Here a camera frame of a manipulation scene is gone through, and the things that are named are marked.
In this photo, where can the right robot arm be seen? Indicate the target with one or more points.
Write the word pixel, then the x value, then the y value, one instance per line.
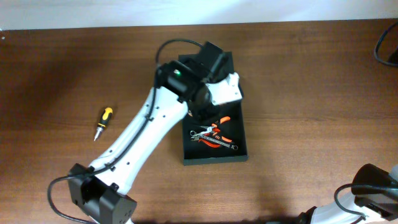
pixel 371 197

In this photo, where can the yellow black screwdriver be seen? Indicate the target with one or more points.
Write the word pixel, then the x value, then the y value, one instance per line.
pixel 103 122

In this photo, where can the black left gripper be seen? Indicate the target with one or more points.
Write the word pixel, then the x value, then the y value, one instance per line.
pixel 202 104

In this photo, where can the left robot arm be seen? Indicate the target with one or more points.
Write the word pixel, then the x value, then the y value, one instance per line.
pixel 100 190

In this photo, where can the black open gift box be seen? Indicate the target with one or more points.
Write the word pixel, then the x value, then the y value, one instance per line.
pixel 228 145

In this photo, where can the orange handled needle nose pliers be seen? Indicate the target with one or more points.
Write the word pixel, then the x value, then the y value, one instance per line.
pixel 214 127

